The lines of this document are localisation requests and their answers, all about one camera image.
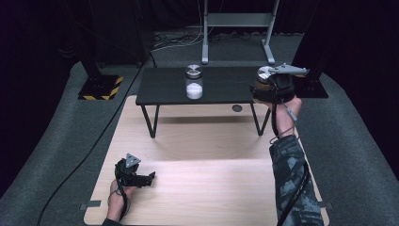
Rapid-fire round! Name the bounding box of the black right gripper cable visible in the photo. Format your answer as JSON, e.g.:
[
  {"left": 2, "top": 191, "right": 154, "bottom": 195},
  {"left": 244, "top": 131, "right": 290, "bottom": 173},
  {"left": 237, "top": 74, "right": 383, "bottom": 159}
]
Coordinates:
[{"left": 270, "top": 102, "right": 311, "bottom": 226}]

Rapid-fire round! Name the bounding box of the grey metal stand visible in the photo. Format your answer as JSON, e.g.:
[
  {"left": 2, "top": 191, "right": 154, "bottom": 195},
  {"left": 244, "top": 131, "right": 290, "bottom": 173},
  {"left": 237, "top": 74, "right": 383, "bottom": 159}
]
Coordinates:
[{"left": 200, "top": 0, "right": 281, "bottom": 66}]

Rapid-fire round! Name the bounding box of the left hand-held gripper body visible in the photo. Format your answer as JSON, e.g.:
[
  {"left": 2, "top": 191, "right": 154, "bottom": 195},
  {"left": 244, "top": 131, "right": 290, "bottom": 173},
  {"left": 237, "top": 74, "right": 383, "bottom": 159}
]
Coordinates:
[{"left": 114, "top": 153, "right": 142, "bottom": 187}]

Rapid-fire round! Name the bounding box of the long black floor cable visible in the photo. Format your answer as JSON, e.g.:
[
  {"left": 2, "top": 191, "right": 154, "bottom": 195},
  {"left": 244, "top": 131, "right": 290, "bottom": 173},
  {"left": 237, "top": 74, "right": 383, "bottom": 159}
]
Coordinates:
[{"left": 35, "top": 64, "right": 146, "bottom": 226}]

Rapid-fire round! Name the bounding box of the person's left hand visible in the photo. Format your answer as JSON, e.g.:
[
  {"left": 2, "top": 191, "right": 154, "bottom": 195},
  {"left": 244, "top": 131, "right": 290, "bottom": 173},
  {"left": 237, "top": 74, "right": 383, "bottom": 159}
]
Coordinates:
[{"left": 107, "top": 178, "right": 136, "bottom": 209}]

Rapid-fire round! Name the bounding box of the bundle of floor cables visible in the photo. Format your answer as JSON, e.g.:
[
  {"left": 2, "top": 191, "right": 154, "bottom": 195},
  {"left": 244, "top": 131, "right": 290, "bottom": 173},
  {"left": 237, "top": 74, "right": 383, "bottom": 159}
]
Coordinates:
[{"left": 150, "top": 29, "right": 205, "bottom": 53}]

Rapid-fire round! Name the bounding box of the brown jar with metal lid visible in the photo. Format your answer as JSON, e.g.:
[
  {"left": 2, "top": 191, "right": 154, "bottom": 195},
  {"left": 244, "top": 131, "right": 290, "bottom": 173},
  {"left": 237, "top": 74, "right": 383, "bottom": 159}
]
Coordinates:
[{"left": 255, "top": 65, "right": 277, "bottom": 91}]

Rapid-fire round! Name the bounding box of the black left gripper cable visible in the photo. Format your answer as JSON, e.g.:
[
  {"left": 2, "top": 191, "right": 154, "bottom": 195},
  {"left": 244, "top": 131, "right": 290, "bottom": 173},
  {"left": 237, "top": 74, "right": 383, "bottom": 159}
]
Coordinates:
[{"left": 107, "top": 175, "right": 132, "bottom": 221}]

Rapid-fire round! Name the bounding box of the clear jar with white powder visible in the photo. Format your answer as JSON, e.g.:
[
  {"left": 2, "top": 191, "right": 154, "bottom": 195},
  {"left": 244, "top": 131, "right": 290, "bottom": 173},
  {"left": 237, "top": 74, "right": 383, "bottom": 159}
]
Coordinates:
[{"left": 184, "top": 64, "right": 204, "bottom": 101}]

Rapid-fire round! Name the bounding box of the grey cable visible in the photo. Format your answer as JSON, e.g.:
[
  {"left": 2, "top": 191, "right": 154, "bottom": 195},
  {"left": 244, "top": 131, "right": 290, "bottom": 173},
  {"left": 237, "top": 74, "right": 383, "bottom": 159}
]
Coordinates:
[{"left": 268, "top": 103, "right": 299, "bottom": 145}]

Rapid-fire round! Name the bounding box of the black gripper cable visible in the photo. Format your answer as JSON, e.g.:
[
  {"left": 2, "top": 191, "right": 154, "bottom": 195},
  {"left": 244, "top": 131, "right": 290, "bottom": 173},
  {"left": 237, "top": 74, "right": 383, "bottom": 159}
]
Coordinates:
[
  {"left": 107, "top": 175, "right": 132, "bottom": 221},
  {"left": 270, "top": 102, "right": 311, "bottom": 226}
]

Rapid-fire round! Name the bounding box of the person's right hand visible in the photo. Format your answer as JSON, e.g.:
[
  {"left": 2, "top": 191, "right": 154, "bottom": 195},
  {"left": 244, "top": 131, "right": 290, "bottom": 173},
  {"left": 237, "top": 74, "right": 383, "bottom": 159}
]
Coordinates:
[{"left": 265, "top": 95, "right": 303, "bottom": 124}]

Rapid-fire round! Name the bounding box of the black stand with hazard tape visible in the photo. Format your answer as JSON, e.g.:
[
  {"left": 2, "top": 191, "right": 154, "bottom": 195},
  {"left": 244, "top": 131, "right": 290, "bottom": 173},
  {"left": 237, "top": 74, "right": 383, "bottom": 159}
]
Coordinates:
[
  {"left": 293, "top": 34, "right": 329, "bottom": 99},
  {"left": 77, "top": 46, "right": 124, "bottom": 102}
]

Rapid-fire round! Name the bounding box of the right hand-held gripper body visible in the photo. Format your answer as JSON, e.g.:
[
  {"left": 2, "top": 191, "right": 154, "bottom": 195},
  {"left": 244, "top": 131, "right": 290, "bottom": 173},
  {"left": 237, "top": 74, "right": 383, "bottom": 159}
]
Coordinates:
[{"left": 265, "top": 62, "right": 311, "bottom": 105}]

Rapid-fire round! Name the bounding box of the black shelf with wire legs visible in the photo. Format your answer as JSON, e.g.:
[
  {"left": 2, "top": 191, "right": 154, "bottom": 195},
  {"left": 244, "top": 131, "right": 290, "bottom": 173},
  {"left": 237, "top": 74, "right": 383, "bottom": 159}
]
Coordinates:
[{"left": 135, "top": 65, "right": 280, "bottom": 139}]

